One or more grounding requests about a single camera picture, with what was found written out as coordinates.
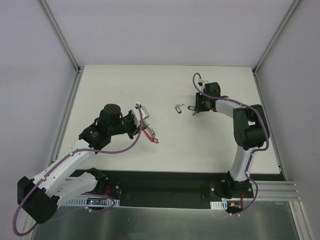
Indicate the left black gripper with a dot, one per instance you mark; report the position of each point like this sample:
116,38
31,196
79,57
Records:
134,126

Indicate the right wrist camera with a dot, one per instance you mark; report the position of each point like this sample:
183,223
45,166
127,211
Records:
201,82

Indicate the right white cable duct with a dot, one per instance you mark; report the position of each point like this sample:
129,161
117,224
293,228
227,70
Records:
219,205

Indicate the aluminium frame post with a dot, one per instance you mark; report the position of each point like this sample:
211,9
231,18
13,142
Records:
59,34
276,35

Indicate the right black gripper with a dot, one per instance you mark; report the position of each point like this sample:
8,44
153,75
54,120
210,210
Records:
198,102

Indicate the left aluminium rail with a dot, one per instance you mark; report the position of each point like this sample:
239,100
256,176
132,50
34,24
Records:
26,221

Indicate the black tag key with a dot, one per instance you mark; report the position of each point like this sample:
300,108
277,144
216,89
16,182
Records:
178,108
193,109

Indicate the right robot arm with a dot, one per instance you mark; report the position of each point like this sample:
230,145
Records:
250,132

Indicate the right aluminium frame post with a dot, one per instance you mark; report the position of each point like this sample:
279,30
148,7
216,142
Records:
276,35

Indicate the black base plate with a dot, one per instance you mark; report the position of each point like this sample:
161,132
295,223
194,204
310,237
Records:
152,189

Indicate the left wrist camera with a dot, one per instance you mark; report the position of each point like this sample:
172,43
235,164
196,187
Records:
139,113

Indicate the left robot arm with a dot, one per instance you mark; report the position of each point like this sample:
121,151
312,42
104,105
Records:
41,196

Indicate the white cable duct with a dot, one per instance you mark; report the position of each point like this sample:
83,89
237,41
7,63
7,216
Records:
92,201
219,205

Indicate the left aluminium frame post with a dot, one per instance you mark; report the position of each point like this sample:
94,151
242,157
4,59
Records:
59,34

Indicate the red handled key organizer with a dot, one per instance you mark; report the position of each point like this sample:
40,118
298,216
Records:
148,131

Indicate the left white cable duct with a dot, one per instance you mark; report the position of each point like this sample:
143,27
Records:
92,201

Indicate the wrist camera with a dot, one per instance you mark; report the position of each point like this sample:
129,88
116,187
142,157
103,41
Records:
139,113
201,82

